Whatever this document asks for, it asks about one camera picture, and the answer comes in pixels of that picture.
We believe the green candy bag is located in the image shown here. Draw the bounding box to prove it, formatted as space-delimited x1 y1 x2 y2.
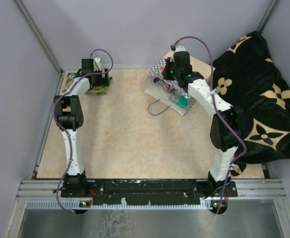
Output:
60 70 76 94
86 77 112 95

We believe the blue checkered paper bag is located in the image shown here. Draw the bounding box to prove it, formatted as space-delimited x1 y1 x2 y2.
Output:
145 50 196 116

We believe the teal snack bag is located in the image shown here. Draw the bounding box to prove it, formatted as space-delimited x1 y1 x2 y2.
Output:
168 93 189 110

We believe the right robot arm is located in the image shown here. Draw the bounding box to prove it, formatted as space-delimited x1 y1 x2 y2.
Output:
162 46 246 198

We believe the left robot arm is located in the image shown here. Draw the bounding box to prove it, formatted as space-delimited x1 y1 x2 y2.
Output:
53 58 110 197

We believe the purple snack bag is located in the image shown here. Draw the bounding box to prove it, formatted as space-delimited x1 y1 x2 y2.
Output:
153 77 175 93

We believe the black floral blanket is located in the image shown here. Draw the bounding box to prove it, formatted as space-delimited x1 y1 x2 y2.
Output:
213 31 290 176

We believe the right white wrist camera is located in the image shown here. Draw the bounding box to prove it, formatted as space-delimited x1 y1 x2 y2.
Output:
170 45 186 52

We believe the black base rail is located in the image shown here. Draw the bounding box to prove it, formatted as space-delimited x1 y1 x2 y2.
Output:
61 178 237 206

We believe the aluminium frame rail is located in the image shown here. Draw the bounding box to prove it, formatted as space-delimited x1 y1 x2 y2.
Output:
17 179 286 199

